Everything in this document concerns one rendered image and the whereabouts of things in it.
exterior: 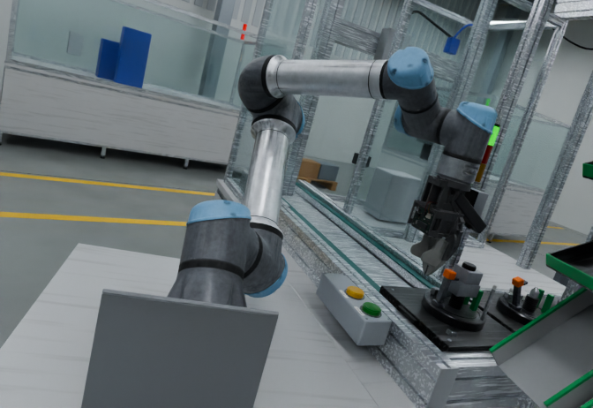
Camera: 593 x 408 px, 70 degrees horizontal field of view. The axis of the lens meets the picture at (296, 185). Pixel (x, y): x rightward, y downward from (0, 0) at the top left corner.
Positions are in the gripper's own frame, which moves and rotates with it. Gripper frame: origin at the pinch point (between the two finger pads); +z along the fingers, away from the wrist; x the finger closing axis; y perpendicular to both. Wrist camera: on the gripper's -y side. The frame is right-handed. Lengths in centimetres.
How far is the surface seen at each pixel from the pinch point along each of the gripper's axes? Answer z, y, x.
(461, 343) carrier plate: 10.3, -3.3, 10.9
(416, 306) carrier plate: 10.4, -2.1, -2.4
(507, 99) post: -41, -24, -18
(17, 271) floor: 108, 99, -193
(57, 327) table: 22, 69, -10
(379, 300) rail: 11.9, 4.6, -7.1
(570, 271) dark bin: -12.7, -2.5, 25.1
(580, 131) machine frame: -45, -118, -60
